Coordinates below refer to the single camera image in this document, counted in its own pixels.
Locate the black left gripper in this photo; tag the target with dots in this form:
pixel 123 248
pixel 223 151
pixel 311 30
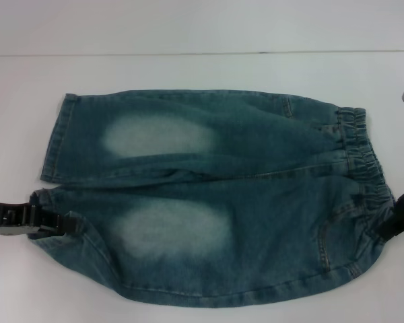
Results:
pixel 6 215

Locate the blue denim shorts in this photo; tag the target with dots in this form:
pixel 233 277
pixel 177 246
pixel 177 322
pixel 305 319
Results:
pixel 222 175

